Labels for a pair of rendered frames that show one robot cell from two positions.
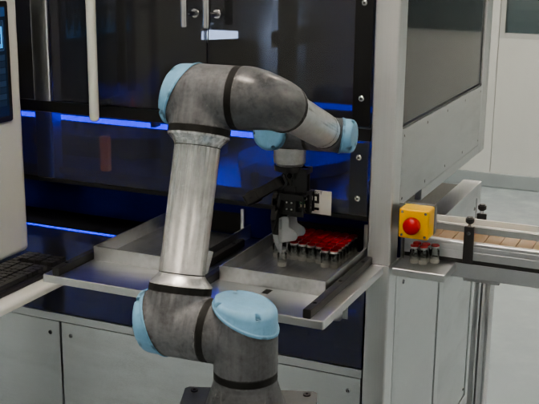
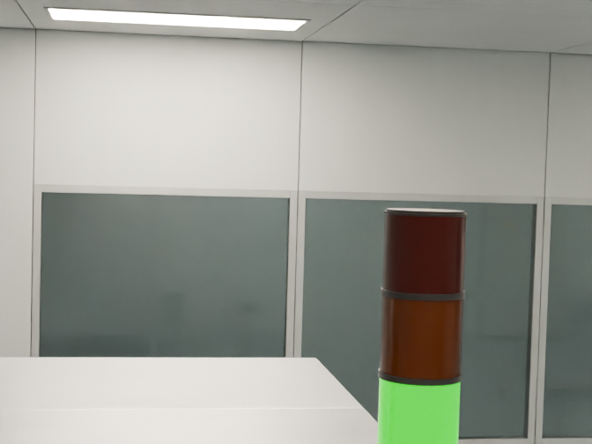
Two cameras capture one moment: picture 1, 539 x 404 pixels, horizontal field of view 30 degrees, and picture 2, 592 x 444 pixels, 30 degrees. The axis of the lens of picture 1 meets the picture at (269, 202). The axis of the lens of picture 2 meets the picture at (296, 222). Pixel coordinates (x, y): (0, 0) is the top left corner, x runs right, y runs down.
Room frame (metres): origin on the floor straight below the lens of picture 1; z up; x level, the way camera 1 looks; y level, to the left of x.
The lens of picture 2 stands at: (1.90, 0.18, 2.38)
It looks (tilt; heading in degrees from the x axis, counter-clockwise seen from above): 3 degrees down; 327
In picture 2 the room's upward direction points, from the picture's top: 2 degrees clockwise
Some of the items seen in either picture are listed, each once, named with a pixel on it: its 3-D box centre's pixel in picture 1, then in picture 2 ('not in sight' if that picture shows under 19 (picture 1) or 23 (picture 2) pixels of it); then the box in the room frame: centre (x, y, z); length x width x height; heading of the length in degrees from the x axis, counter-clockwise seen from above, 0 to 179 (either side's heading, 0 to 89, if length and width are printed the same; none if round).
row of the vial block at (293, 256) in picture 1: (306, 252); not in sight; (2.33, -0.09, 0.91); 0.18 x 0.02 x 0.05; 66
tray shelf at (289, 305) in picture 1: (223, 268); not in sight; (2.29, 0.11, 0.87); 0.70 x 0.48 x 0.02; 66
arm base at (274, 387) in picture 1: (245, 393); not in sight; (1.67, 0.04, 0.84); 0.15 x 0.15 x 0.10
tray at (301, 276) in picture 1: (300, 260); not in sight; (2.29, -0.07, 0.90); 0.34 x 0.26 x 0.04; 156
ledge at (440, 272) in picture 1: (425, 266); not in sight; (2.33, -0.38, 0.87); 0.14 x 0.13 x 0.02; 156
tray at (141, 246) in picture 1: (175, 241); not in sight; (2.43, 0.24, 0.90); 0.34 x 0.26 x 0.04; 156
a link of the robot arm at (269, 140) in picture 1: (282, 131); not in sight; (2.18, -0.03, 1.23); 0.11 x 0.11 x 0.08; 69
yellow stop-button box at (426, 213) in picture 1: (417, 220); not in sight; (2.30, -0.35, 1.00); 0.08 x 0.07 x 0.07; 156
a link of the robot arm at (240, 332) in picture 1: (241, 333); not in sight; (1.68, 0.05, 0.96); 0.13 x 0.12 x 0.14; 69
